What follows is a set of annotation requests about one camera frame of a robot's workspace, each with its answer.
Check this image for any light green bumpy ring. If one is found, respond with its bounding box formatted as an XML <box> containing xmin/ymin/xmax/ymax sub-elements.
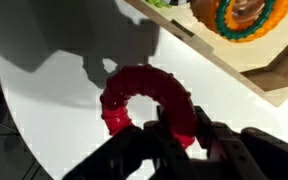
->
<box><xmin>145</xmin><ymin>0</ymin><xmax>174</xmax><ymax>9</ymax></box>

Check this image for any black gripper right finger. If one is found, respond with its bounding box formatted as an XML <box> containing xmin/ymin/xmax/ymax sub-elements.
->
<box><xmin>193</xmin><ymin>105</ymin><xmax>239</xmax><ymax>160</ymax></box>

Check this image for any black white striped ring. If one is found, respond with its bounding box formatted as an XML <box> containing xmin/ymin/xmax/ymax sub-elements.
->
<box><xmin>167</xmin><ymin>0</ymin><xmax>192</xmax><ymax>8</ymax></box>

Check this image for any orange bumpy toy ring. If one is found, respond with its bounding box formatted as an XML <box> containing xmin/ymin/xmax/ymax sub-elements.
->
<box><xmin>190</xmin><ymin>0</ymin><xmax>288</xmax><ymax>44</ymax></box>

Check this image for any red bumpy toy ring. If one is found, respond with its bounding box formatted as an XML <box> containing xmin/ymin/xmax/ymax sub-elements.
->
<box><xmin>99</xmin><ymin>64</ymin><xmax>199</xmax><ymax>152</ymax></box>

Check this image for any dark green toothed ring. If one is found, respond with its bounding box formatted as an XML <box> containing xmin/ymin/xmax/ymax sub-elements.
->
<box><xmin>215</xmin><ymin>0</ymin><xmax>277</xmax><ymax>41</ymax></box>

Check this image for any wooden slatted tray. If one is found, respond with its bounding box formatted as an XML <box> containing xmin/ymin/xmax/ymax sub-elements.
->
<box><xmin>123</xmin><ymin>0</ymin><xmax>288</xmax><ymax>108</ymax></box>

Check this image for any clear plastic dome toy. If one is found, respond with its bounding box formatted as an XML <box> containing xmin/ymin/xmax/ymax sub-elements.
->
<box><xmin>229</xmin><ymin>0</ymin><xmax>269</xmax><ymax>25</ymax></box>

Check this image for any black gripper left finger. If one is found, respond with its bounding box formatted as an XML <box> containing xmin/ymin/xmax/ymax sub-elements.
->
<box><xmin>143</xmin><ymin>104</ymin><xmax>186</xmax><ymax>158</ymax></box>

